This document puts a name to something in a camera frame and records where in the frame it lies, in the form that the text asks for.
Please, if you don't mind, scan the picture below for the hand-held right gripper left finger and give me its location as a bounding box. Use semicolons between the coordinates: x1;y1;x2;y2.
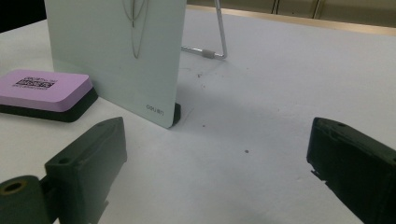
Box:
40;117;128;224

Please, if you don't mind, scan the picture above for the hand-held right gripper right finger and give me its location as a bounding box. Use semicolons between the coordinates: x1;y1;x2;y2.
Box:
306;117;396;224

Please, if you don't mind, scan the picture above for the purple and black board eraser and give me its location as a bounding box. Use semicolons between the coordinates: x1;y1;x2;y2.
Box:
0;68;99;123

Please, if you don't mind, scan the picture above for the pale green glass whiteboard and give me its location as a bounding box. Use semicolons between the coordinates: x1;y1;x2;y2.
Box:
44;0;187;129

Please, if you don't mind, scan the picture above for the wooden table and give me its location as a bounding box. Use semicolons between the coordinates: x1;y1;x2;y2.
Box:
186;4;396;37

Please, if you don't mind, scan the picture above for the metal wire board stand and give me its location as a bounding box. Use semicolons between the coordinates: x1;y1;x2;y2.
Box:
180;0;228;61

